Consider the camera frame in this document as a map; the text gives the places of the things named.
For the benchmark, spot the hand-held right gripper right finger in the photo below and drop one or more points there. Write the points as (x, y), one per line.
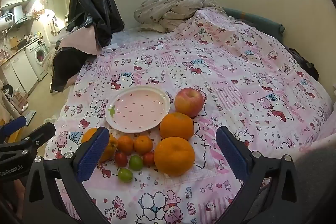
(232, 154)

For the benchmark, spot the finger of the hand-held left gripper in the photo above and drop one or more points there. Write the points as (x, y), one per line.
(42, 133)
(13, 126)

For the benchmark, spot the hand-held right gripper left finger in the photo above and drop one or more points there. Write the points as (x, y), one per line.
(92, 154)

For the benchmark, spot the knobbed pear-shaped orange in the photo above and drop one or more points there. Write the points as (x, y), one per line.
(112, 149)

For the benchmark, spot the red cherry tomato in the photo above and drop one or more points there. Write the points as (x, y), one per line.
(120, 159)
(148, 159)

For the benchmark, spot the small tangerine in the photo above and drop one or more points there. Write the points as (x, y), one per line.
(125, 144)
(143, 144)

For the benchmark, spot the large round orange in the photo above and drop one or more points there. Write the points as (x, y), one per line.
(176, 126)
(174, 156)

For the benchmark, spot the white plate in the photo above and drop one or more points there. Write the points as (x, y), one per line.
(139, 108)

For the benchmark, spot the red apple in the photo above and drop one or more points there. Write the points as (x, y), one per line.
(189, 102)

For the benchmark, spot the small green fruit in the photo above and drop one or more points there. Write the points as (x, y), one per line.
(135, 162)
(125, 175)

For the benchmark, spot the white base cabinets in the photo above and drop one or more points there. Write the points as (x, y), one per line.
(18, 71)

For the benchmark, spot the pink cartoon-print blanket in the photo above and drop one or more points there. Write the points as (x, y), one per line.
(236, 82)

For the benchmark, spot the white washing machine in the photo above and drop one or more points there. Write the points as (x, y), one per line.
(36, 56)

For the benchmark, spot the pink black-backed cloth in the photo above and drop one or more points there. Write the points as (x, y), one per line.
(68, 64)

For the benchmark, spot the grey cloth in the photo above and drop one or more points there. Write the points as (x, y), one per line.
(317, 182)

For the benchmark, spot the white water heater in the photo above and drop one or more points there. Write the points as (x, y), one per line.
(10, 18)

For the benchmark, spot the hanging white garment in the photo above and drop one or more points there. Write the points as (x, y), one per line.
(50, 20)

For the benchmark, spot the dark bag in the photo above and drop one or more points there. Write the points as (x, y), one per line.
(304, 64)

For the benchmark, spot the crumpled beige quilt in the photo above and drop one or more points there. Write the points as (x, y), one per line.
(170, 8)

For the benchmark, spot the teal bed frame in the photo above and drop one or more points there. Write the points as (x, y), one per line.
(262, 23)

